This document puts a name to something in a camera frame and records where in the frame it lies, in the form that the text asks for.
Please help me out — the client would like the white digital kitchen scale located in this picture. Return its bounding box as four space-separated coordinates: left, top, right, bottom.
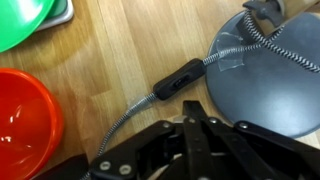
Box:
37 0 74 31

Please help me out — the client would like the black inline lamp switch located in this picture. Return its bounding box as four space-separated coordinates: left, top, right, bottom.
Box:
153 58 206 100

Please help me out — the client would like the braided lamp cable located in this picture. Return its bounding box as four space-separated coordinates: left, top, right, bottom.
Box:
79 9 320 180

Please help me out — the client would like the clear adhesive tape piece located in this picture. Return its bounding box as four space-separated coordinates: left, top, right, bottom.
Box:
215 32 244 71

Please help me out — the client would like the green plastic plate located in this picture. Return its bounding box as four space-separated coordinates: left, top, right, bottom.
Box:
0 0 55 52

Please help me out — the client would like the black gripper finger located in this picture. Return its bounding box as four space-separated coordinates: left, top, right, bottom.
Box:
183 101 218 180

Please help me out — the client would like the red plastic bowl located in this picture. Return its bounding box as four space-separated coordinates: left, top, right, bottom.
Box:
0 68 64 180

